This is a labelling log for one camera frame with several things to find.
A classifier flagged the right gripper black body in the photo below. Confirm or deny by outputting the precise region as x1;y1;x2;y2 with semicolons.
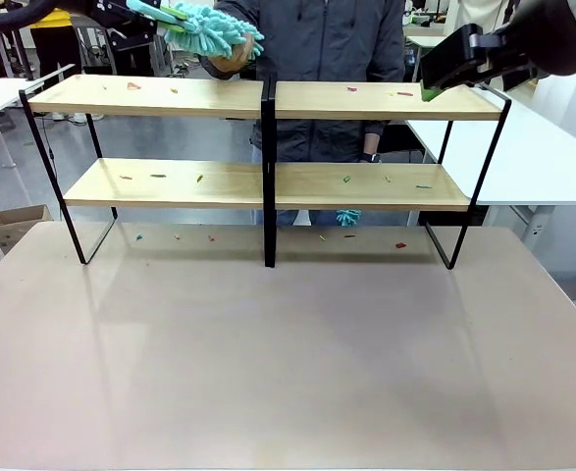
486;0;576;79

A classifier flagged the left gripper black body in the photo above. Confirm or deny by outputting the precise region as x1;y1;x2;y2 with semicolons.
89;0;144;26

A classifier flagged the teal chenille duster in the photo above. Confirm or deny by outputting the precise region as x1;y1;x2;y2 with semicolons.
162;1;266;62
335;208;363;229

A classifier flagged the person's left forearm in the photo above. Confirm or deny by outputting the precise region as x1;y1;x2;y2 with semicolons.
362;120;390;164

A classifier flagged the person's right hand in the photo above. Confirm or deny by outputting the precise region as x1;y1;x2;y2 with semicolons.
207;32;265;74

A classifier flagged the white desk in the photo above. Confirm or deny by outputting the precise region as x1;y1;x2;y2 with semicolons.
403;31;448;51

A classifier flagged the two-tier wooden shelf unit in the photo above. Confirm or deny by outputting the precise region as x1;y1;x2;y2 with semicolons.
18;73;276;269
267;78;513;270

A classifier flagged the bystander in black trousers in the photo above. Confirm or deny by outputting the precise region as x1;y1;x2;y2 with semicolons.
28;0;108;124

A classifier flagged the person in grey jacket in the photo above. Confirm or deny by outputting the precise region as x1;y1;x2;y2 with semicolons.
199;0;407;228

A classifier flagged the cardboard box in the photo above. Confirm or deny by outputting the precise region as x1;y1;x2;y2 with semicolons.
0;204;53;256

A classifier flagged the black cable hose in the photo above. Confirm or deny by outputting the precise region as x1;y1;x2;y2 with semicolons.
0;0;93;33

